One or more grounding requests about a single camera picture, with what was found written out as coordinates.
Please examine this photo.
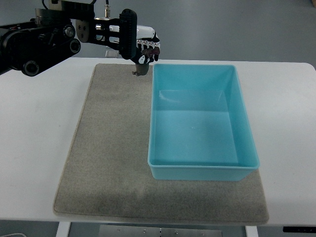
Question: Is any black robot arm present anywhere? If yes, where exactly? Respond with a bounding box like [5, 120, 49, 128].
[0, 0, 137, 77]

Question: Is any right white table leg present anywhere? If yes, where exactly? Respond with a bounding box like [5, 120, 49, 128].
[245, 226, 259, 237]

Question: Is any brown hippo toy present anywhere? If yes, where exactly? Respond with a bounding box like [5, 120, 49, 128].
[131, 47, 160, 76]

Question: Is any blue plastic box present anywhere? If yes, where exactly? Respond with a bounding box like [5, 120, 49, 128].
[148, 64, 260, 181]

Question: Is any lower metal floor plate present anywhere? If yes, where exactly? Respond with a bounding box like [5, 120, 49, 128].
[105, 50, 119, 58]

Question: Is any white table leg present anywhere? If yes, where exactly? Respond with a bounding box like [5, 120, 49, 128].
[245, 226, 259, 237]
[56, 222, 71, 237]

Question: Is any grey felt mat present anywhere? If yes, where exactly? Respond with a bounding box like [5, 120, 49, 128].
[53, 64, 269, 225]

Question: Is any black desk control panel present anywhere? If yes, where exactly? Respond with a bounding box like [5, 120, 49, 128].
[282, 226, 316, 234]

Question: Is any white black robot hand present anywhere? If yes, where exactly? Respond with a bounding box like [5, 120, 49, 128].
[131, 25, 160, 65]

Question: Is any grey metal table crossbar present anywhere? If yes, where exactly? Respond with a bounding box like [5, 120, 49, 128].
[98, 225, 223, 237]

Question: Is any left white table leg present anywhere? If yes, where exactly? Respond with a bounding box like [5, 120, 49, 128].
[56, 222, 71, 237]

